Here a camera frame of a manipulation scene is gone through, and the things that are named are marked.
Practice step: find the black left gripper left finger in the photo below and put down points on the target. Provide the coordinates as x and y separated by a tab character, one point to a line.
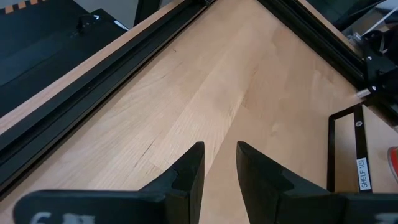
174	202

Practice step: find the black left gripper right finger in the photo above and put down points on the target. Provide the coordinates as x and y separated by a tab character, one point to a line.
280	202

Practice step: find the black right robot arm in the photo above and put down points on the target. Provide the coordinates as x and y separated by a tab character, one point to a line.
379	65

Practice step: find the light wooden board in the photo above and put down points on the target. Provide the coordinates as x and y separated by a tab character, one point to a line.
362	140

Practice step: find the black mat with hazard stripes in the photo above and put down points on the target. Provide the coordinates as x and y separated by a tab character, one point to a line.
31	46

